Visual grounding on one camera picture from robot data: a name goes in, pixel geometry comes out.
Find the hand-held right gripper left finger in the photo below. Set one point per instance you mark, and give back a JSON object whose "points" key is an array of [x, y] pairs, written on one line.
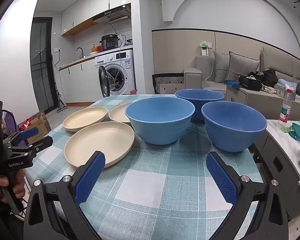
{"points": [[90, 177]]}

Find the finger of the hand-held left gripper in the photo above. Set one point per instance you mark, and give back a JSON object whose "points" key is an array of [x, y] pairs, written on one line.
{"points": [[28, 133], [41, 143]]}

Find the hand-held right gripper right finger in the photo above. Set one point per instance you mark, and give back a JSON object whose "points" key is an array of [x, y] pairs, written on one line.
{"points": [[222, 180]]}

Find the beige plate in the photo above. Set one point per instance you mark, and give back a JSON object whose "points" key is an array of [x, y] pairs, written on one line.
{"points": [[85, 118], [99, 143], [118, 115]]}

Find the blue bowl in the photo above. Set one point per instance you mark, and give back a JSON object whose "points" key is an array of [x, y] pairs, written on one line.
{"points": [[160, 122], [200, 98], [233, 130]]}

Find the person's left hand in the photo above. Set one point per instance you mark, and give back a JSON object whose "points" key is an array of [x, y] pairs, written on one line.
{"points": [[19, 186]]}

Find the red snack packet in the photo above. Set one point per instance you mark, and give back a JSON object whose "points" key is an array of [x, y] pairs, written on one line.
{"points": [[25, 125]]}

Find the brown cardboard box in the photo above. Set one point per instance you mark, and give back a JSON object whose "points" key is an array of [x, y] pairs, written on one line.
{"points": [[40, 131]]}

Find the patterned flat carton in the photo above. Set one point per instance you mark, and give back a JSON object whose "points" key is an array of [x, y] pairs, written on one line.
{"points": [[38, 116]]}

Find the stick vacuum cleaner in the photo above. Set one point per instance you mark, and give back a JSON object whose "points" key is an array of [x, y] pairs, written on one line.
{"points": [[60, 100]]}

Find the teal checked tablecloth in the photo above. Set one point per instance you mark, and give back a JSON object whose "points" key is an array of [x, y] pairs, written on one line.
{"points": [[145, 187]]}

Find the dark glass door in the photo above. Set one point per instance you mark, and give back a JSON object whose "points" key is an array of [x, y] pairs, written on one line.
{"points": [[41, 65]]}

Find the white kitchen counter cabinets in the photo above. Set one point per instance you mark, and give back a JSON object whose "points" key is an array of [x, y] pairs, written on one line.
{"points": [[80, 82]]}

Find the white marble side table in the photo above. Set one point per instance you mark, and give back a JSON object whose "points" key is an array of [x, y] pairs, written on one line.
{"points": [[285, 140]]}

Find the beige side cabinet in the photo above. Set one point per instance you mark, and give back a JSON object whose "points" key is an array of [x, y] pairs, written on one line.
{"points": [[262, 100]]}

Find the teal plastic container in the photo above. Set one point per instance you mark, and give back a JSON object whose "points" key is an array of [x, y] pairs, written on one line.
{"points": [[298, 131]]}

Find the clear water bottle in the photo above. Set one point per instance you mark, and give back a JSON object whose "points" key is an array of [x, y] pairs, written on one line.
{"points": [[285, 110]]}

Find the open red brown carton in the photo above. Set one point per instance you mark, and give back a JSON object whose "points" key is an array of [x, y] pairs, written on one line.
{"points": [[132, 91]]}

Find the steel kitchen faucet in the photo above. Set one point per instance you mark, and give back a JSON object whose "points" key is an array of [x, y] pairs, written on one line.
{"points": [[80, 51]]}

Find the blue plastic bag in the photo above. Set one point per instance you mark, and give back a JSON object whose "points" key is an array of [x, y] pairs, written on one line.
{"points": [[232, 83]]}

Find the black box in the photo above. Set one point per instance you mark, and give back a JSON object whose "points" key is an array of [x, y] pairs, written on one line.
{"points": [[250, 82]]}

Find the grey sofa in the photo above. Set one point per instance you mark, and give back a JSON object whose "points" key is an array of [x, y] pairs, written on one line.
{"points": [[210, 77]]}

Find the yellow oil bottle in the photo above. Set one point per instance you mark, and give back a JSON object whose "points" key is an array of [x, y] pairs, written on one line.
{"points": [[93, 47]]}

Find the white washing machine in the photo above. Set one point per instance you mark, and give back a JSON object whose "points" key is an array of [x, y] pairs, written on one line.
{"points": [[120, 70]]}

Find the grey tissue box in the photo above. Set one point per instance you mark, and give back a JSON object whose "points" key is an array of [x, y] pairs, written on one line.
{"points": [[282, 90]]}

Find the small red box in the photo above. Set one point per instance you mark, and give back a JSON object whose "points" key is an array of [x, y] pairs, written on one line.
{"points": [[99, 48]]}

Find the black white patterned chair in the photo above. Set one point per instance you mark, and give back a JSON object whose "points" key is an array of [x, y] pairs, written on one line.
{"points": [[168, 82]]}

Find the black jacket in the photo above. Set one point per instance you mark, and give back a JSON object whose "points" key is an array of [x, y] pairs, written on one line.
{"points": [[267, 76]]}

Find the light grey cushion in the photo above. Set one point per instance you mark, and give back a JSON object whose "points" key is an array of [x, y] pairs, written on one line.
{"points": [[221, 66]]}

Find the dark grey cushion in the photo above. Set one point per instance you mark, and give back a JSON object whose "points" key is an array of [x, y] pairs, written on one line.
{"points": [[242, 66]]}

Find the light blue folded cloth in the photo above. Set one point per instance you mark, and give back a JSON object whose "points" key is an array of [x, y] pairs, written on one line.
{"points": [[286, 82]]}

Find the black pressure cooker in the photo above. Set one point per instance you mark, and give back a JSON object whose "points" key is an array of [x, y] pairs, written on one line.
{"points": [[109, 42]]}

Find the steel range hood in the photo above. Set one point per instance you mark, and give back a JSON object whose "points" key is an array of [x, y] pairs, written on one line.
{"points": [[113, 15]]}

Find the white wall outlet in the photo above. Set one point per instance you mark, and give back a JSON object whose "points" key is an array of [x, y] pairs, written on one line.
{"points": [[57, 50]]}

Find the white green wall panel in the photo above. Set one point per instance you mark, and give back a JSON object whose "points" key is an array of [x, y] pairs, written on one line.
{"points": [[205, 48]]}

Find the white wall kitchen cabinets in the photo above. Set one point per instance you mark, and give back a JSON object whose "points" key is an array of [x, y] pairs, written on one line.
{"points": [[90, 7]]}

